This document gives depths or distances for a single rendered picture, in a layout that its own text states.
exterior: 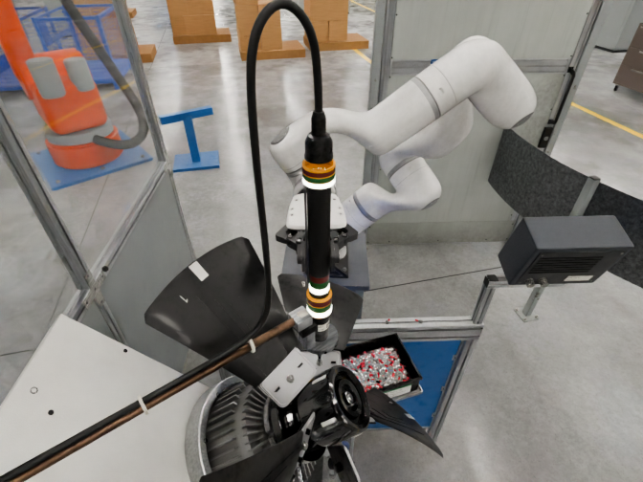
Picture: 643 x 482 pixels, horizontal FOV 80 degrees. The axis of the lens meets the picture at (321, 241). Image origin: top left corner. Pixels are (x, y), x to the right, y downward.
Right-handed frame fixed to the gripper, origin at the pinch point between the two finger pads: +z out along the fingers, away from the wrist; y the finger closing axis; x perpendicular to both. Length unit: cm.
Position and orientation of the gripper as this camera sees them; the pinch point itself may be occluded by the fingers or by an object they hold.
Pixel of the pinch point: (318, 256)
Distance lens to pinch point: 59.7
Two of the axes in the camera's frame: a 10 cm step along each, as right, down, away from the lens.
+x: 0.0, -7.8, -6.2
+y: -10.0, 0.2, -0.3
